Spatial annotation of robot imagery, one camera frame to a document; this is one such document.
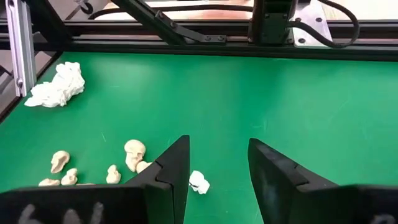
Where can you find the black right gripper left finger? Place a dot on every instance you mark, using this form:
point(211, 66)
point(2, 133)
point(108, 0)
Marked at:
point(140, 202)

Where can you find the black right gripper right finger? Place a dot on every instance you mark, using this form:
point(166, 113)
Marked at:
point(280, 199)

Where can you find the small white skeleton figure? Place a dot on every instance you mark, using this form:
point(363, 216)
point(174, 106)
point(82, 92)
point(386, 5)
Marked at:
point(199, 183)

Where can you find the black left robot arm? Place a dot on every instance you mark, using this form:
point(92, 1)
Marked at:
point(270, 25)

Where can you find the crumpled white tissue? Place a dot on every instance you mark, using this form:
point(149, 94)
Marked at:
point(59, 87)

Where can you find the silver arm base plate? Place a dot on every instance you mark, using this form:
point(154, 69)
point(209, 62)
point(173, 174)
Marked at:
point(311, 28)

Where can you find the black diagonal frame brace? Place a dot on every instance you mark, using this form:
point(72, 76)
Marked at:
point(161, 21)

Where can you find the silver aluminium post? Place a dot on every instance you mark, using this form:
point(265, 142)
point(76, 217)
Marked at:
point(20, 46)

